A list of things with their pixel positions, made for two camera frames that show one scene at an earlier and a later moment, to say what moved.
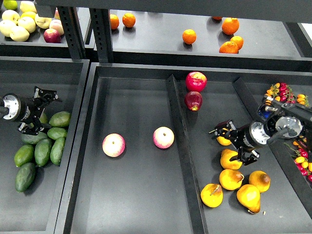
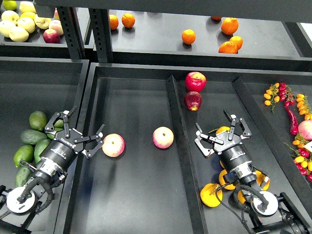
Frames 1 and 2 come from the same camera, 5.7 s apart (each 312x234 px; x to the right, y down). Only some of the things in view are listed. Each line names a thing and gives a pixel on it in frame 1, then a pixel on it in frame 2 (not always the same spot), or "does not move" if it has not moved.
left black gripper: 25,109 → 56,158
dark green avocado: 33,139 does not move
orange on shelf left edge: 114,21 does not move
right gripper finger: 225,128 → 206,151
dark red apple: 193,100 does not move
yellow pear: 212,195 does not move
